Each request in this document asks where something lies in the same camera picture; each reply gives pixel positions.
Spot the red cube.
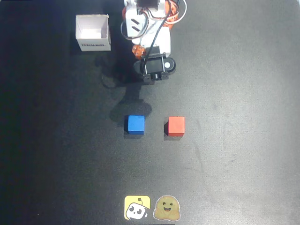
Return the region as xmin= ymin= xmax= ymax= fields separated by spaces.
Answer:
xmin=167 ymin=116 xmax=186 ymax=137

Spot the white cardboard box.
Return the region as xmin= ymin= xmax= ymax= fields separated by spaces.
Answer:
xmin=75 ymin=14 xmax=112 ymax=52

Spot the blue cube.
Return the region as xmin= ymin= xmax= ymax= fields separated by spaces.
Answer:
xmin=127 ymin=115 xmax=146 ymax=135

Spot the yellow robot face sticker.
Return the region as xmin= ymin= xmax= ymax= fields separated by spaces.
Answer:
xmin=124 ymin=195 xmax=151 ymax=220

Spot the hugging face emoji sticker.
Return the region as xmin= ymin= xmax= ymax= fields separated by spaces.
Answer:
xmin=153 ymin=195 xmax=181 ymax=221

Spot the black cable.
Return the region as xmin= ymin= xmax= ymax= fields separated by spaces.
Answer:
xmin=139 ymin=14 xmax=170 ymax=74

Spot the black gripper-mounted camera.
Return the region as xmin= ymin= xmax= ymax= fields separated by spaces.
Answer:
xmin=133 ymin=52 xmax=176 ymax=85

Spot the white cable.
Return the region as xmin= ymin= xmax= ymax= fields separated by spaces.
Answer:
xmin=140 ymin=0 xmax=188 ymax=24

